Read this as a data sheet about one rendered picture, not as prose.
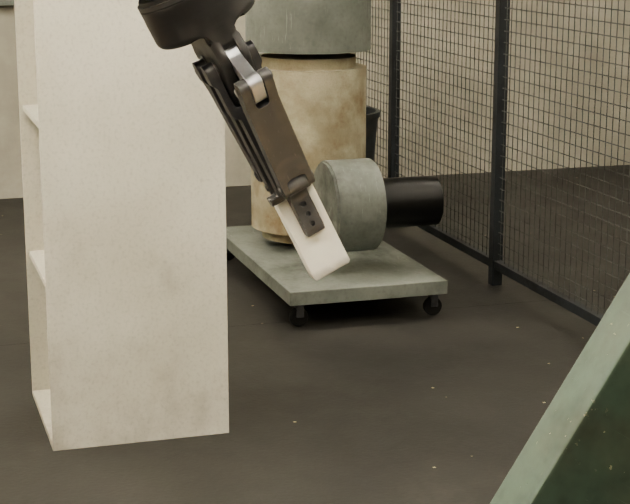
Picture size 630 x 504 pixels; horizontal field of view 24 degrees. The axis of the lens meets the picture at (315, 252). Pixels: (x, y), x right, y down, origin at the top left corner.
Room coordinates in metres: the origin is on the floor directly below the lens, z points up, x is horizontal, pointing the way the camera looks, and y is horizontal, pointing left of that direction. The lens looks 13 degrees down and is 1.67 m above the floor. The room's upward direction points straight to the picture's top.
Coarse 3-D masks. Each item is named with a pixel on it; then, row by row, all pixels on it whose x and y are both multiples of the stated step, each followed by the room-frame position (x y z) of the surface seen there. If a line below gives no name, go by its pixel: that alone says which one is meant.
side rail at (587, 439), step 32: (608, 320) 1.24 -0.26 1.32; (608, 352) 1.21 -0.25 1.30; (576, 384) 1.22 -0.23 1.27; (608, 384) 1.19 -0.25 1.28; (544, 416) 1.23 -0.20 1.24; (576, 416) 1.19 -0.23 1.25; (608, 416) 1.19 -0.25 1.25; (544, 448) 1.20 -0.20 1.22; (576, 448) 1.18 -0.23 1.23; (608, 448) 1.19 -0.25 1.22; (512, 480) 1.22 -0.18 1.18; (544, 480) 1.18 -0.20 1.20; (576, 480) 1.18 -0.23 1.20; (608, 480) 1.19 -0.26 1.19
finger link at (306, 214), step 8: (304, 176) 0.99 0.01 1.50; (288, 184) 0.99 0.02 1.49; (296, 184) 0.99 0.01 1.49; (304, 184) 0.99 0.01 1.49; (296, 192) 0.99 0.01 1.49; (304, 192) 1.01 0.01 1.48; (288, 200) 1.01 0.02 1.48; (296, 200) 1.01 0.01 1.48; (304, 200) 1.01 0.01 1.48; (296, 208) 1.01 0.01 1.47; (304, 208) 1.01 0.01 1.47; (312, 208) 1.01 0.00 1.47; (296, 216) 1.02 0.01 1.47; (304, 216) 1.01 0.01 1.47; (312, 216) 1.01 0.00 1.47; (304, 224) 1.01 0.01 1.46; (312, 224) 1.01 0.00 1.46; (320, 224) 1.01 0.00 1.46; (304, 232) 1.02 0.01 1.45; (312, 232) 1.01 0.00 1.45
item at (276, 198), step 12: (252, 48) 1.00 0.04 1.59; (204, 72) 0.99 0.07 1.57; (216, 72) 0.99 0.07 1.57; (216, 84) 0.99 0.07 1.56; (228, 96) 0.99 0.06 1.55; (228, 108) 0.99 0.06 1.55; (240, 108) 0.99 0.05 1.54; (240, 120) 1.00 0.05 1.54; (252, 132) 1.00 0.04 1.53; (252, 144) 1.00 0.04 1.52; (264, 168) 1.01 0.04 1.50; (276, 192) 1.01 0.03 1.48; (276, 204) 1.01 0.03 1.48
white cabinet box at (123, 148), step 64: (64, 0) 4.43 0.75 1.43; (128, 0) 4.49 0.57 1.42; (64, 64) 4.43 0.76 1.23; (128, 64) 4.49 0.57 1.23; (64, 128) 4.43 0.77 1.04; (128, 128) 4.48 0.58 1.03; (192, 128) 4.54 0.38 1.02; (64, 192) 4.42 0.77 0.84; (128, 192) 4.48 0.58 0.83; (192, 192) 4.54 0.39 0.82; (64, 256) 4.42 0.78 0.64; (128, 256) 4.48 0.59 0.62; (192, 256) 4.54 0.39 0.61; (64, 320) 4.42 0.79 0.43; (128, 320) 4.48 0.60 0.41; (192, 320) 4.54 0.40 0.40; (64, 384) 4.42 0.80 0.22; (128, 384) 4.48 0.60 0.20; (192, 384) 4.54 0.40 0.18; (64, 448) 4.42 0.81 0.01
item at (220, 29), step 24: (144, 0) 0.99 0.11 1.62; (168, 0) 0.97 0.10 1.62; (192, 0) 0.97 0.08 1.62; (216, 0) 0.97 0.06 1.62; (240, 0) 0.98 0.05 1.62; (168, 24) 0.97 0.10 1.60; (192, 24) 0.97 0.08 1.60; (216, 24) 0.97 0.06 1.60; (168, 48) 0.98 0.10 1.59; (216, 48) 0.97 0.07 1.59; (240, 48) 0.97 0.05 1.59
